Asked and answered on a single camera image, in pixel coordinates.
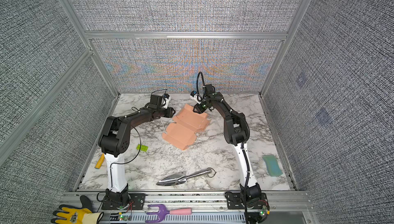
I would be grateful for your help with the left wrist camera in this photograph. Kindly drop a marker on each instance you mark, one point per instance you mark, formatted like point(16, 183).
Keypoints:
point(165, 100)

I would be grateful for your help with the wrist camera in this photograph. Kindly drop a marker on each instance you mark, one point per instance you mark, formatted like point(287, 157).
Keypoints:
point(165, 100)
point(194, 95)

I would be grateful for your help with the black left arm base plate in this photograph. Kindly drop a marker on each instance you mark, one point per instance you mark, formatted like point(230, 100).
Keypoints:
point(122, 201)

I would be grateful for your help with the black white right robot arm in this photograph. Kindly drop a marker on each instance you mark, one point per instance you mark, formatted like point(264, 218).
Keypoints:
point(236, 132)

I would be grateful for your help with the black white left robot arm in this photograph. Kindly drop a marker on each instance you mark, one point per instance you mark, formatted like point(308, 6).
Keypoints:
point(115, 137)

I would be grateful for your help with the purple pink garden fork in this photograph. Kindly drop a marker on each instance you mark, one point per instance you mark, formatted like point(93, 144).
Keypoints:
point(163, 212)

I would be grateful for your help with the yellow black work glove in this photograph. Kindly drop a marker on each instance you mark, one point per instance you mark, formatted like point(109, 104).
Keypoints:
point(66, 214)

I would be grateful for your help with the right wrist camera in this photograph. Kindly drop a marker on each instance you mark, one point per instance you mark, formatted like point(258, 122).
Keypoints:
point(194, 95)

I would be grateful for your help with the small green tag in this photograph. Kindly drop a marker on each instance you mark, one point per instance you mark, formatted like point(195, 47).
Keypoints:
point(143, 148)

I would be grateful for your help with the silver metal garden trowel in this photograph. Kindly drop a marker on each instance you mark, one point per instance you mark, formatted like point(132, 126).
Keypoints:
point(183, 177)

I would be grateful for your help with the green sponge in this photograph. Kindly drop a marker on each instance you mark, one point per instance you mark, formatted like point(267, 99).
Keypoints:
point(272, 165)

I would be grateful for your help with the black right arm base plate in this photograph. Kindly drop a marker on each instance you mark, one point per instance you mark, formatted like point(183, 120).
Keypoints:
point(235, 201)

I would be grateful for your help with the yellow toy shovel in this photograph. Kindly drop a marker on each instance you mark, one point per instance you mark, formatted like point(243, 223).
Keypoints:
point(100, 161)

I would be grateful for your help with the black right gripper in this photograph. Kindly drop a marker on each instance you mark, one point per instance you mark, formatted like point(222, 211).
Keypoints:
point(199, 110)

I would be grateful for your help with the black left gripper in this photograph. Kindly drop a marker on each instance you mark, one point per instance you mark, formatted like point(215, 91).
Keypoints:
point(170, 114)

